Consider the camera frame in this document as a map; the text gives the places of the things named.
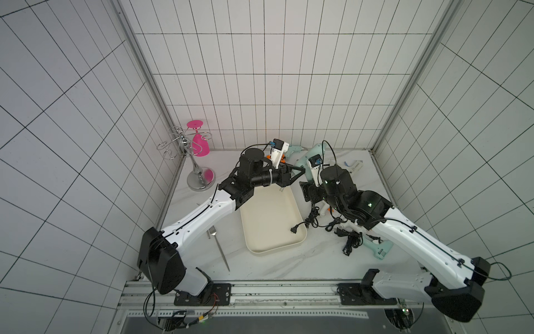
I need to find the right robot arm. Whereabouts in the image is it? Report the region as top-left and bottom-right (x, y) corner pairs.
(300, 164), (491, 323)

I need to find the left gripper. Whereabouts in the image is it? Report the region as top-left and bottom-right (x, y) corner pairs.
(252, 161), (305, 187)

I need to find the dirty white Greeler glue gun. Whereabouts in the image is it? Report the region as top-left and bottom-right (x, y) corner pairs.
(343, 160), (364, 173)

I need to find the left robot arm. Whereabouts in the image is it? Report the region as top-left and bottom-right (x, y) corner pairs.
(137, 148), (305, 296)

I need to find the metal fork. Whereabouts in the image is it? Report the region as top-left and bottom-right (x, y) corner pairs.
(208, 226), (230, 271)

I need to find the chrome cup rack stand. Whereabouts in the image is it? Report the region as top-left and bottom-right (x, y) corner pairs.
(157, 126), (216, 191)

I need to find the cream storage tray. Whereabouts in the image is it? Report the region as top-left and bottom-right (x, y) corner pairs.
(239, 185), (307, 255)

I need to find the white glue gun orange trigger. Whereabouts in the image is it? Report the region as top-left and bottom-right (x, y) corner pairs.
(268, 139), (289, 169)

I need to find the small mint glue gun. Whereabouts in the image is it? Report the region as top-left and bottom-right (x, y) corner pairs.
(285, 145), (304, 159)

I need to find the large mint glue gun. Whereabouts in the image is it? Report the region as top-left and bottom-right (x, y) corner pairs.
(295, 143), (324, 183)

